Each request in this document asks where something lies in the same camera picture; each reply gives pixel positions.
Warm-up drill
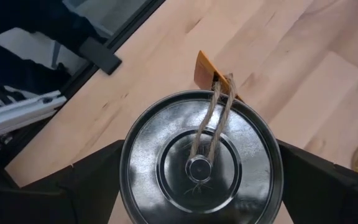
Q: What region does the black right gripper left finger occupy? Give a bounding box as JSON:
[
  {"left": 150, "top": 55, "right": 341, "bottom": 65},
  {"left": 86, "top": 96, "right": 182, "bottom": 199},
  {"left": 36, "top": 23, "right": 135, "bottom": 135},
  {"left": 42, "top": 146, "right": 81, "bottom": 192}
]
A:
[{"left": 0, "top": 139, "right": 126, "bottom": 224}]

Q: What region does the orange heart candle tin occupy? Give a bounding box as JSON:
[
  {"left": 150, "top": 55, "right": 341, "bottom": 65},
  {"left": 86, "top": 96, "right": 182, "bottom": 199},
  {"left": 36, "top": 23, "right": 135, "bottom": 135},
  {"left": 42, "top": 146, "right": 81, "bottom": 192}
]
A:
[{"left": 119, "top": 49, "right": 285, "bottom": 224}]

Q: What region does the black aluminium table frame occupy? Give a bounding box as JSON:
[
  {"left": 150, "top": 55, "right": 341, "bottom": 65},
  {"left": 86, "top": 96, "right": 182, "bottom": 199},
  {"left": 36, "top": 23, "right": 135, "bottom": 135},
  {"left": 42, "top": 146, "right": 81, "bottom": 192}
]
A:
[{"left": 0, "top": 0, "right": 167, "bottom": 187}]

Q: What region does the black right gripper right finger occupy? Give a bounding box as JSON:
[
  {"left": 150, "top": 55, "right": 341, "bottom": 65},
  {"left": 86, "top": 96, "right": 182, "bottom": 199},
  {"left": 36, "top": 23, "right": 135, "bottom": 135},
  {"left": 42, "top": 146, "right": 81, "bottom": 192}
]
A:
[{"left": 277, "top": 139, "right": 358, "bottom": 224}]

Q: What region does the white extrusion bar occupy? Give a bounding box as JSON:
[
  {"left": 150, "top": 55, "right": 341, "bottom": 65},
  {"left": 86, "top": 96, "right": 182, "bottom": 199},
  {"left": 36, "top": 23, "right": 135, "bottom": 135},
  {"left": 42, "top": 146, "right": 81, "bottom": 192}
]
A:
[{"left": 0, "top": 90, "right": 68, "bottom": 142}]

